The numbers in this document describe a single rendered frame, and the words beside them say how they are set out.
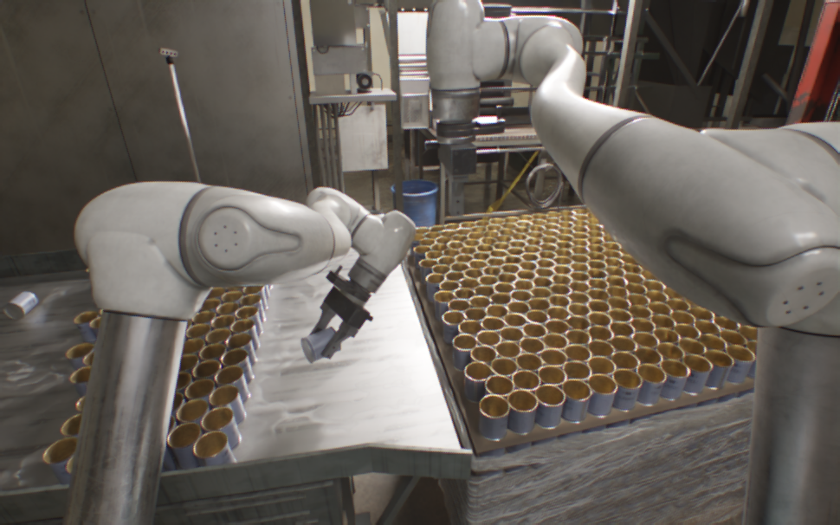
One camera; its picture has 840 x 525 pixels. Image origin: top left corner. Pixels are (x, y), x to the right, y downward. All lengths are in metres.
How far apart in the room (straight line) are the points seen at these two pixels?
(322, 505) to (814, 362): 0.97
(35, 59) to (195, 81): 1.00
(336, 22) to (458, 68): 2.31
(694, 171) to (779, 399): 0.26
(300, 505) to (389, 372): 0.39
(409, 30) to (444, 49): 3.01
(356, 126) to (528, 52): 2.94
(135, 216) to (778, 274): 0.61
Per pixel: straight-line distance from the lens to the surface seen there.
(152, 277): 0.58
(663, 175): 0.35
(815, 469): 0.55
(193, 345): 1.37
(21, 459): 1.37
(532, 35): 0.81
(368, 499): 2.25
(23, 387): 1.61
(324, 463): 0.98
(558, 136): 0.46
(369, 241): 1.04
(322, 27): 3.05
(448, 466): 0.97
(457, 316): 1.32
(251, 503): 1.12
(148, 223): 0.58
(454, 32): 0.78
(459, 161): 0.79
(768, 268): 0.32
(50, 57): 3.76
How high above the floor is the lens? 1.89
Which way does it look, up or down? 28 degrees down
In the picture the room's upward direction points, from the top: 1 degrees counter-clockwise
